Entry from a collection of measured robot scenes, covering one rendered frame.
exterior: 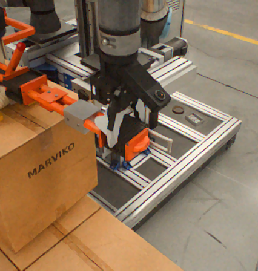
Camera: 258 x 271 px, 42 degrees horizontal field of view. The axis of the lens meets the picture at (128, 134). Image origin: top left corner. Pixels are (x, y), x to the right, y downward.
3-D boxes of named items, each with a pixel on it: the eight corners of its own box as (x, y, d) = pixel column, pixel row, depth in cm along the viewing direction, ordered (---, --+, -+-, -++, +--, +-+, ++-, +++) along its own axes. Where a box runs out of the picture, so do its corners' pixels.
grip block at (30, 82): (3, 96, 94) (-1, 77, 91) (32, 82, 100) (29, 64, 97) (23, 107, 90) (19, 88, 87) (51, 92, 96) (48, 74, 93)
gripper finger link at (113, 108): (115, 126, 73) (125, 88, 70) (121, 129, 72) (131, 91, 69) (101, 129, 69) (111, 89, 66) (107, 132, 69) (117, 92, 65)
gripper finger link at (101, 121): (95, 138, 77) (105, 100, 73) (115, 149, 74) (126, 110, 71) (86, 140, 74) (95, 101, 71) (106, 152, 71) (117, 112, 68)
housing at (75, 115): (63, 124, 84) (61, 109, 82) (82, 112, 89) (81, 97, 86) (83, 135, 81) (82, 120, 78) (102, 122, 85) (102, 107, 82)
